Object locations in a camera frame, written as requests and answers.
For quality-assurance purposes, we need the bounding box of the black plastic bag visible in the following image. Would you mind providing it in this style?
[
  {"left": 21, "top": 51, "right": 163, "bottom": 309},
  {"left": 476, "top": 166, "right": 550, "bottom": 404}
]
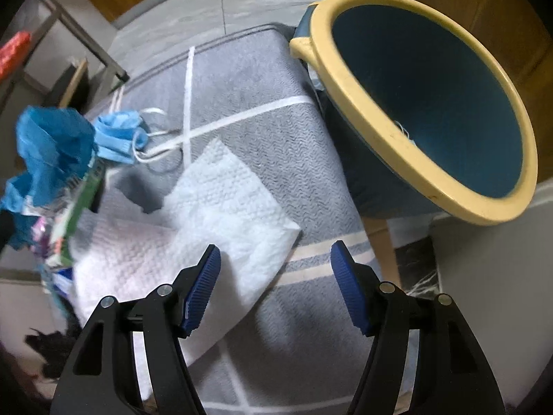
[{"left": 24, "top": 326, "right": 83, "bottom": 381}]

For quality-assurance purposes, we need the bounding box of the blue face mask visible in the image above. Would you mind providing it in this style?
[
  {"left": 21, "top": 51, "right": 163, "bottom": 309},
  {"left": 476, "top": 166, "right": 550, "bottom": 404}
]
[{"left": 94, "top": 108, "right": 182, "bottom": 166}]

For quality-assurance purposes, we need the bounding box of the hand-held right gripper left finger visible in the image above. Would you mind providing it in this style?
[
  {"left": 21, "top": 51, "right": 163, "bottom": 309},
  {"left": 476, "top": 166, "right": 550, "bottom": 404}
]
[{"left": 51, "top": 244, "right": 222, "bottom": 415}]

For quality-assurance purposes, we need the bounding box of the blue bin with yellow rim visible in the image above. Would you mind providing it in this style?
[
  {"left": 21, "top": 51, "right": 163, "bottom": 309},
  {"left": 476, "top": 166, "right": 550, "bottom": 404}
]
[{"left": 289, "top": 0, "right": 538, "bottom": 226}]

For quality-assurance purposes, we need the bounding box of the metal rack frame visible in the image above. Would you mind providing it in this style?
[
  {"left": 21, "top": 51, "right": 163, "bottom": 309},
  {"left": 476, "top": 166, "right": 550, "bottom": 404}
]
[{"left": 0, "top": 0, "right": 130, "bottom": 109}]

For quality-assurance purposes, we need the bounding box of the white paper towel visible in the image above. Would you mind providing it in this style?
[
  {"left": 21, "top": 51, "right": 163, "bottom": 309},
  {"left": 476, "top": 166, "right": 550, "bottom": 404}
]
[{"left": 69, "top": 137, "right": 302, "bottom": 400}]

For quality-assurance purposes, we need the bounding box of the orange mesh bag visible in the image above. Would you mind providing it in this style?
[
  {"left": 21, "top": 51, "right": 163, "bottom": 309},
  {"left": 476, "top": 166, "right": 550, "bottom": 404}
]
[{"left": 0, "top": 30, "right": 33, "bottom": 76}]

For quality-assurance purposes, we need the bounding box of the wooden stool leg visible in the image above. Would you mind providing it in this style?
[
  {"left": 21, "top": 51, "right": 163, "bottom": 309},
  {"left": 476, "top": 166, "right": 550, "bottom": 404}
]
[{"left": 360, "top": 216, "right": 400, "bottom": 290}]

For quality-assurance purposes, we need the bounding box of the grey striped blanket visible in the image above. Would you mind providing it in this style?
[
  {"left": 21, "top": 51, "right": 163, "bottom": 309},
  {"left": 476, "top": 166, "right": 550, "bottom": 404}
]
[{"left": 0, "top": 24, "right": 420, "bottom": 415}]

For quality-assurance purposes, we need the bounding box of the blue plastic bag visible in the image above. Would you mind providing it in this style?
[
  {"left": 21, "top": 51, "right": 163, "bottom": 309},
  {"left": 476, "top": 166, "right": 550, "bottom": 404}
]
[{"left": 0, "top": 106, "right": 99, "bottom": 251}]

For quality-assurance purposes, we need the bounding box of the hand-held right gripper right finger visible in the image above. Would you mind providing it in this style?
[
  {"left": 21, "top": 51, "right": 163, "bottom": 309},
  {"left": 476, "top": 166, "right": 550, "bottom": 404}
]
[{"left": 330, "top": 240, "right": 506, "bottom": 415}]

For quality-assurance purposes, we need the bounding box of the green and white box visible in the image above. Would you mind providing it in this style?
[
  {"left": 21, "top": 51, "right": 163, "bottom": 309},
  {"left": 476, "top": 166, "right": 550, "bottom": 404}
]
[{"left": 43, "top": 156, "right": 106, "bottom": 269}]

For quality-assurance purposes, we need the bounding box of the black board with wooden edge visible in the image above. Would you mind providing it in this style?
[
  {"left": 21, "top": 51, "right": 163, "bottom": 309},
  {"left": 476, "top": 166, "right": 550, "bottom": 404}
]
[{"left": 56, "top": 58, "right": 89, "bottom": 109}]

